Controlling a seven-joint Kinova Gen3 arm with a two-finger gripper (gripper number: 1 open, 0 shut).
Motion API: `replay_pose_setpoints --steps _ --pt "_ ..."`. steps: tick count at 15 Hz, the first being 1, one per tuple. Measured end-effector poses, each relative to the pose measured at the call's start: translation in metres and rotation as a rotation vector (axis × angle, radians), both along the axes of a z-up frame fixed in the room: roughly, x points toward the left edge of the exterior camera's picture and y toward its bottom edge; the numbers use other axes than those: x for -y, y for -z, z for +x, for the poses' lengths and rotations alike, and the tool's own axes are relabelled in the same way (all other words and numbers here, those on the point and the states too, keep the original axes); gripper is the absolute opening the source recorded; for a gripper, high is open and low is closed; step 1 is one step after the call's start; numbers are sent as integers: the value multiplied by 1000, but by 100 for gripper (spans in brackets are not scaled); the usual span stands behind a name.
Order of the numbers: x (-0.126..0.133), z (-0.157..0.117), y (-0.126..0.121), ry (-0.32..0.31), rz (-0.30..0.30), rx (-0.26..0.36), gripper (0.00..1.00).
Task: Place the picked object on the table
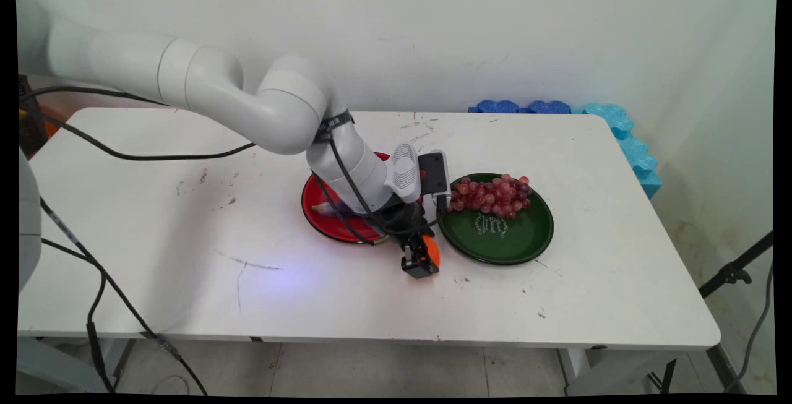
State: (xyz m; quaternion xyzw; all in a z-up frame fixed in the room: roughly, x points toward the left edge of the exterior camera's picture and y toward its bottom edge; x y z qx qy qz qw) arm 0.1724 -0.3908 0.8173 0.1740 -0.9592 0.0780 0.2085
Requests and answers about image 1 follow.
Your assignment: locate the red grape bunch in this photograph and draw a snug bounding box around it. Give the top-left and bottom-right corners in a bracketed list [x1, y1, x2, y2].
[447, 174, 533, 220]

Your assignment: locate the red round plate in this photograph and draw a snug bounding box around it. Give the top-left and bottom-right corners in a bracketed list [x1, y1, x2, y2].
[301, 152, 428, 245]

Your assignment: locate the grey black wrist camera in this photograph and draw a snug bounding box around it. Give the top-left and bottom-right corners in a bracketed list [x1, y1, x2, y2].
[418, 150, 450, 200]

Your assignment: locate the black strap on arm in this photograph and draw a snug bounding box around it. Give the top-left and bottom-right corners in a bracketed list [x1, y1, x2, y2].
[314, 111, 355, 144]

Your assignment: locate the grey table leg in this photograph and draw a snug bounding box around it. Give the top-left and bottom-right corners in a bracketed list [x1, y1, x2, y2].
[17, 337, 134, 393]

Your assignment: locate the orange toy fruit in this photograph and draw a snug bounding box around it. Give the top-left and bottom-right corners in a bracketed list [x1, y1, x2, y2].
[421, 235, 441, 269]

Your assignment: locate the thick black hanging cable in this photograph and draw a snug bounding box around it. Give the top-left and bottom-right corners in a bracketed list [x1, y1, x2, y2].
[41, 238, 118, 393]

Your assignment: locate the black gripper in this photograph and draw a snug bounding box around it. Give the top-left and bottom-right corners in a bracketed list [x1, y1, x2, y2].
[387, 202, 441, 280]

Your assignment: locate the dark green round plate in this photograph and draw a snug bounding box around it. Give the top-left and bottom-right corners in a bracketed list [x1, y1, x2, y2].
[437, 173, 554, 266]

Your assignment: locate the grey rounded machine part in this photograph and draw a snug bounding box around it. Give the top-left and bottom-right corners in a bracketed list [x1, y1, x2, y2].
[17, 147, 42, 293]

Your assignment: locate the knife with dark blue handle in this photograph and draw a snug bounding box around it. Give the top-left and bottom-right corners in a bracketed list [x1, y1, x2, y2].
[311, 202, 356, 217]

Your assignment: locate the black cable with connector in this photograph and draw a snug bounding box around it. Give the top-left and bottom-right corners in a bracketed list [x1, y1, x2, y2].
[39, 197, 209, 396]

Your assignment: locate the light blue foam piece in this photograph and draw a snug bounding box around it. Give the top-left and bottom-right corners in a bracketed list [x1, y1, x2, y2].
[572, 103, 663, 199]

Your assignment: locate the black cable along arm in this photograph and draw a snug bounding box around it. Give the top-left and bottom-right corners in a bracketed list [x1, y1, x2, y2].
[19, 85, 441, 247]

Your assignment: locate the grey cable near tripod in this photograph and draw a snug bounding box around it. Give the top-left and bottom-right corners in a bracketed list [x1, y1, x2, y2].
[724, 260, 775, 392]

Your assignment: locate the black tripod leg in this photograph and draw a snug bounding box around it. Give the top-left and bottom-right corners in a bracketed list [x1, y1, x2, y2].
[699, 231, 774, 299]

